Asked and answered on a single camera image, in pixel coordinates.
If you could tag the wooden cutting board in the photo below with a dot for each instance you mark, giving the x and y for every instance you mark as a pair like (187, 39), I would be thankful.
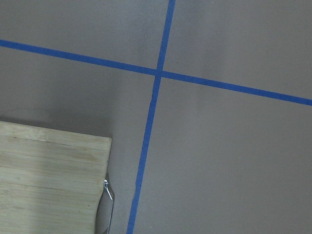
(51, 181)

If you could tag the metal cutting board handle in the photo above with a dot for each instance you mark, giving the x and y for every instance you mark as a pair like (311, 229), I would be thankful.
(111, 202)

